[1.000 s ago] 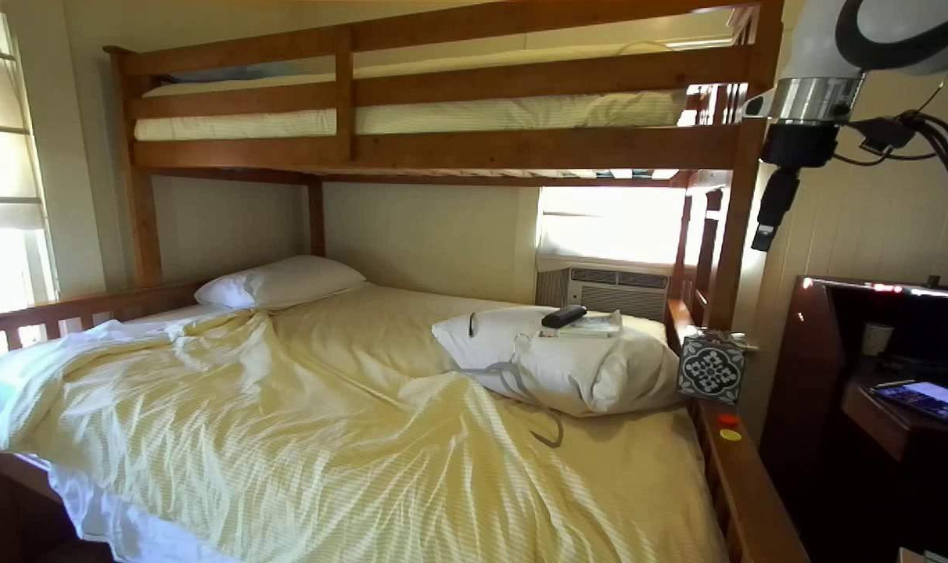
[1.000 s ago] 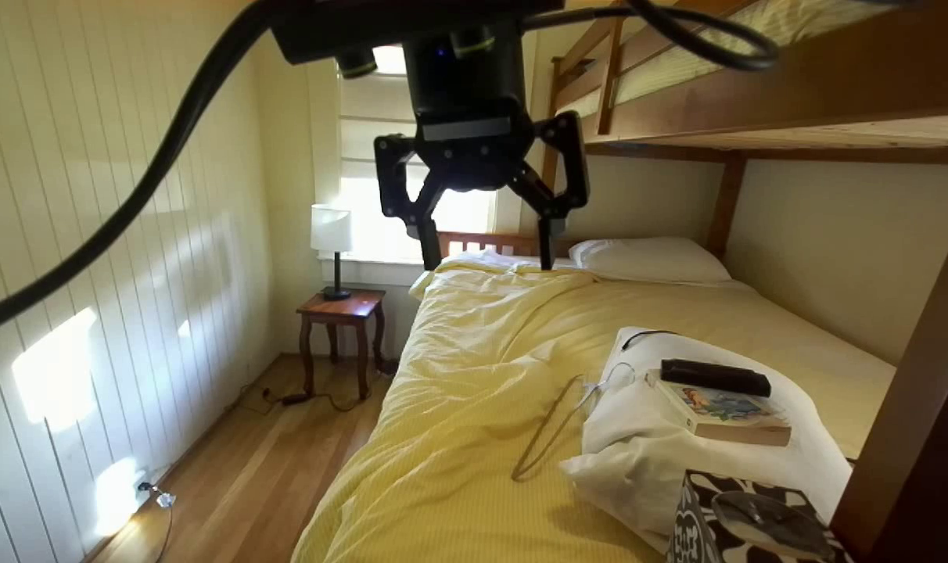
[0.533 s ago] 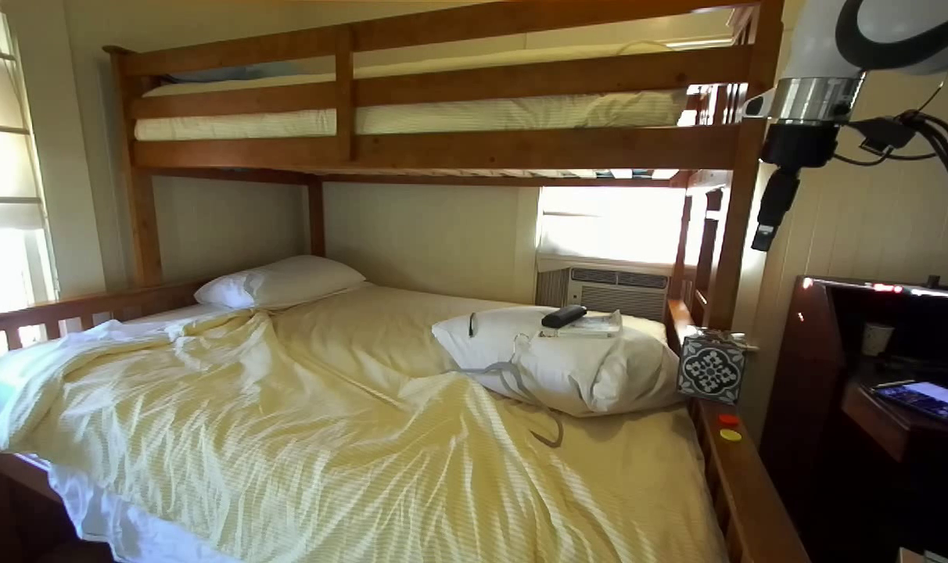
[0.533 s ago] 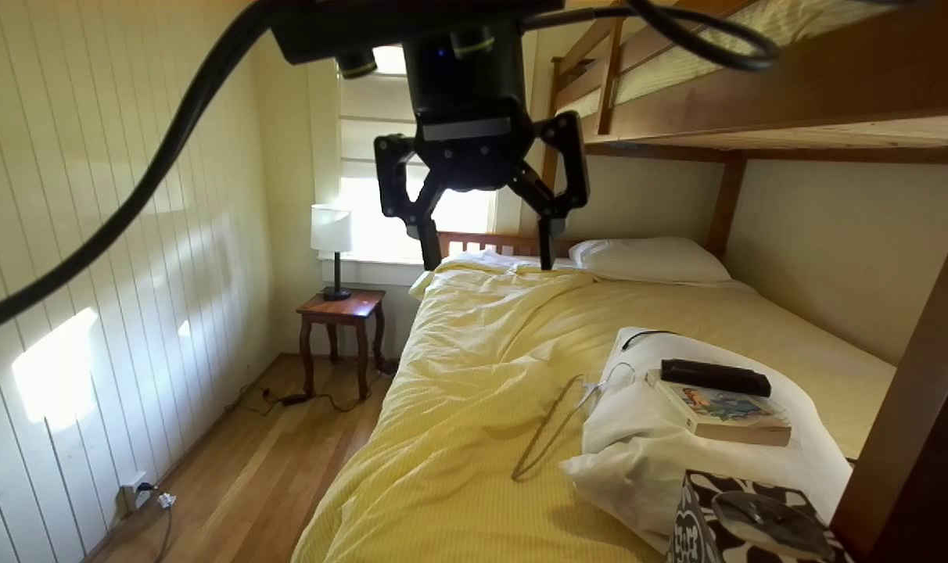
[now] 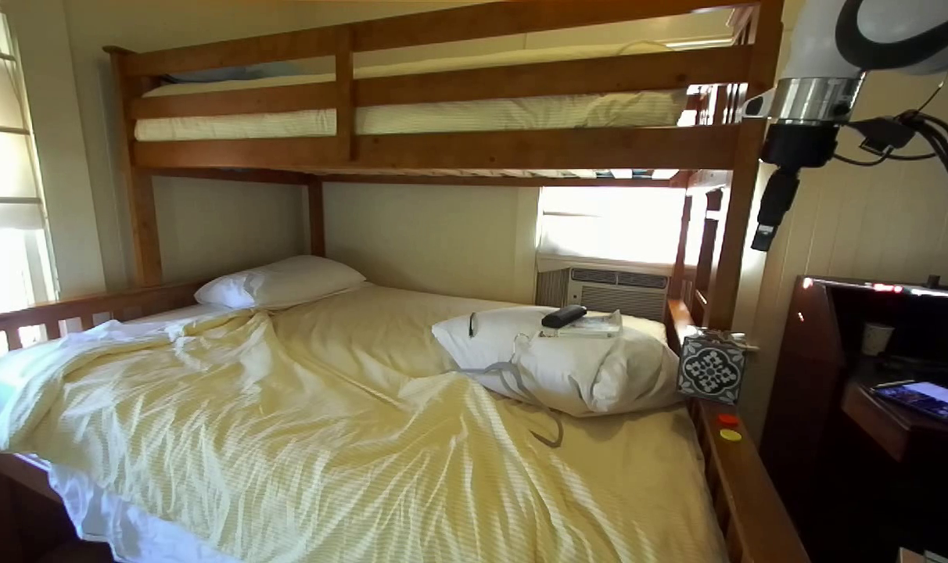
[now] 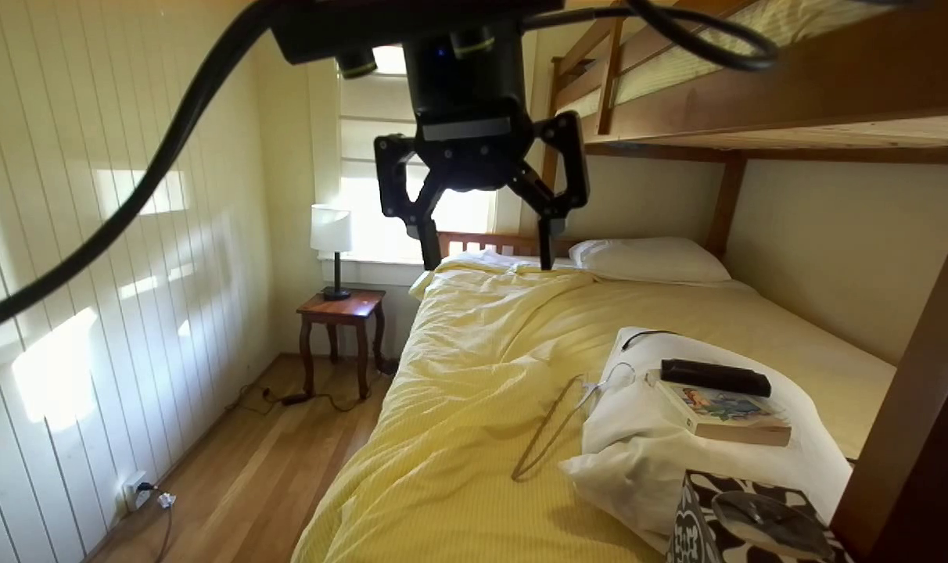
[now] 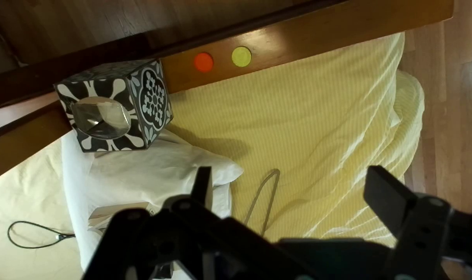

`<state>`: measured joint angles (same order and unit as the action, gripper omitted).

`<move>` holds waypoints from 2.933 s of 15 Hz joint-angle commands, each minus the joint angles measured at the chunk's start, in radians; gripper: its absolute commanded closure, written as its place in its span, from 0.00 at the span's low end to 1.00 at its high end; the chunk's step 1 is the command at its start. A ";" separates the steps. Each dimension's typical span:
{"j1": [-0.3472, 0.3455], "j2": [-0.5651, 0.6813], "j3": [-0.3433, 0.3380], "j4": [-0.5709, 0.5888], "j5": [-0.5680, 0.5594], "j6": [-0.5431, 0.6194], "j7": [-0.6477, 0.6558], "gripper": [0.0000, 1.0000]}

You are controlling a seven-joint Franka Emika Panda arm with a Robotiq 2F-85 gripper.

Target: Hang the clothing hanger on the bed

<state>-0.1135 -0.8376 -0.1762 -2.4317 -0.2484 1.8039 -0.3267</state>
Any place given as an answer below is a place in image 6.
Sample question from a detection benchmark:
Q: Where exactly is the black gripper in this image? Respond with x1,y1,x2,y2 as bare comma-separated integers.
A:
371,26,590,272

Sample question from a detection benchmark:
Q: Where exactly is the thin wire clothing hanger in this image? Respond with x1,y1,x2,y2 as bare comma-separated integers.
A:
509,372,606,485

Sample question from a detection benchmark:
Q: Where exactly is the white bed sheet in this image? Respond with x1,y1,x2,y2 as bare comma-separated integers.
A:
407,248,584,304

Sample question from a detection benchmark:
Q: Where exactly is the window with white blind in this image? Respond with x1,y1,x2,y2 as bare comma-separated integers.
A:
327,42,529,267

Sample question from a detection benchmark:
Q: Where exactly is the white shade table lamp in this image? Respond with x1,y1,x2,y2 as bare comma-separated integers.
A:
305,199,356,304

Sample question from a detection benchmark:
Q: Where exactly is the flat white pillow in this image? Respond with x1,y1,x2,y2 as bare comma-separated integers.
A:
566,235,735,288

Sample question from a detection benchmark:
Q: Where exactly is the small wooden nightstand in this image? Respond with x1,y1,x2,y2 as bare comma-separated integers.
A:
294,288,390,404

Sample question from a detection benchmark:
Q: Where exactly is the pale yellow blanket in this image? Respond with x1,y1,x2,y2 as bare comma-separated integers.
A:
291,253,897,563

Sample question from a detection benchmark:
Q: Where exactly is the plump white pillow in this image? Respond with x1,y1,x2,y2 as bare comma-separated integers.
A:
559,326,857,557

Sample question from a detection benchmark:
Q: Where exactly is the black remote control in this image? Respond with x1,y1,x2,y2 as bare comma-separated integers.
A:
658,358,771,399

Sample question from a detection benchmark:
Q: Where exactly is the paperback book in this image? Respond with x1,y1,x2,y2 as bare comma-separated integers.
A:
644,372,794,451

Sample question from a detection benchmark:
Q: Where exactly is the patterned black white fabric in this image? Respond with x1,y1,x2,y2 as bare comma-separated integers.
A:
665,466,857,563

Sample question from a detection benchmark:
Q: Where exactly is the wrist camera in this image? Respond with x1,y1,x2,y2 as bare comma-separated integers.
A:
268,0,465,80

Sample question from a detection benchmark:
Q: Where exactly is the small black curved strap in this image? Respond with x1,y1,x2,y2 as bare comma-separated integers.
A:
617,326,683,352

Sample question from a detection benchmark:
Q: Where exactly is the black lamp cord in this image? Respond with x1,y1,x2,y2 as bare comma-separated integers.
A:
250,352,390,415

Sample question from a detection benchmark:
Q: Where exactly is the wall power outlet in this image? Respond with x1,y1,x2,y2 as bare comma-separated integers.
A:
111,472,179,520

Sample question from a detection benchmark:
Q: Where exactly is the wooden bunk bed frame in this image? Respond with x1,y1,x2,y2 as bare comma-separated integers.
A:
436,0,948,563

